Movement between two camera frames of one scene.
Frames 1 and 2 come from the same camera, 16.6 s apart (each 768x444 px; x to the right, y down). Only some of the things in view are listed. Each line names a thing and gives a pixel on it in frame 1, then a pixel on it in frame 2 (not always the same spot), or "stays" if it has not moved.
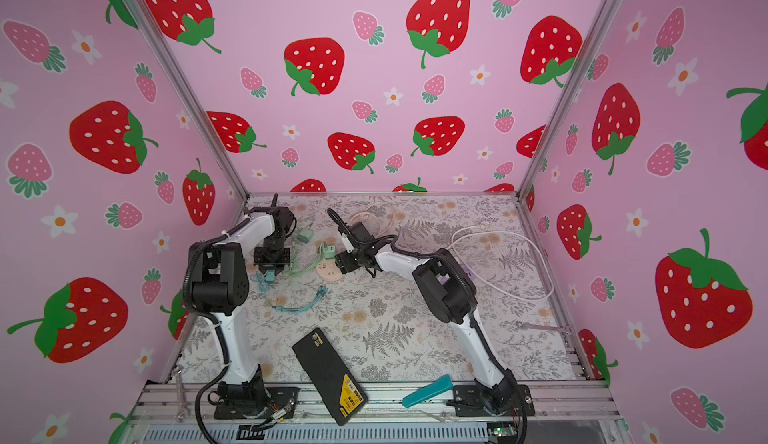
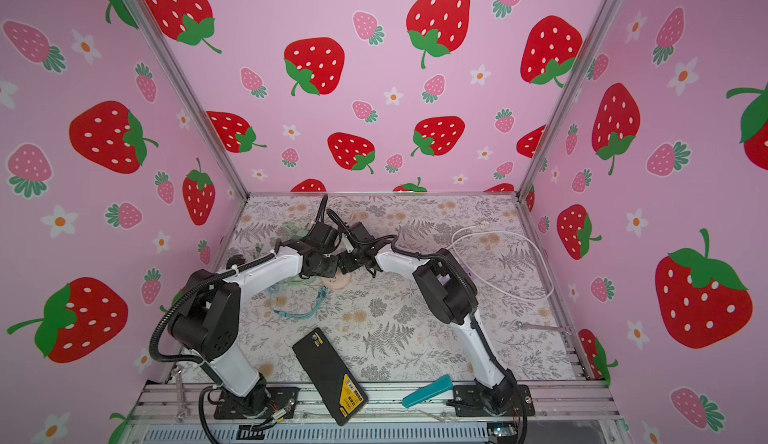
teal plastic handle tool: (429, 391) stays
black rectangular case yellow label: (340, 391) stays
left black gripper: (264, 265) -> (333, 266)
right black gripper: (345, 262) stays
